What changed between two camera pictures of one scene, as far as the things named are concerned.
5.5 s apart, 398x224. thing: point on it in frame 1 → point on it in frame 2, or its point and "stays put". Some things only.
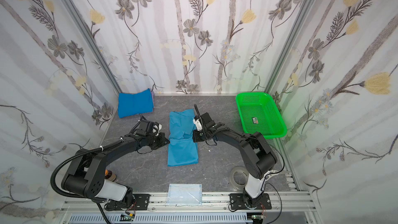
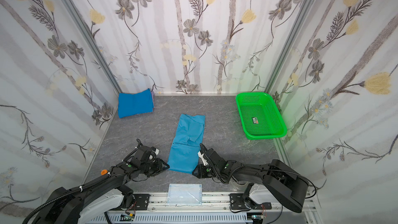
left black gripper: x=158 y=140 → x=155 y=163
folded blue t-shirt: x=141 y=102 stays put
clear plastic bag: x=180 y=194 stays put
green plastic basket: x=258 y=112 stays put
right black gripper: x=199 y=135 → x=207 y=165
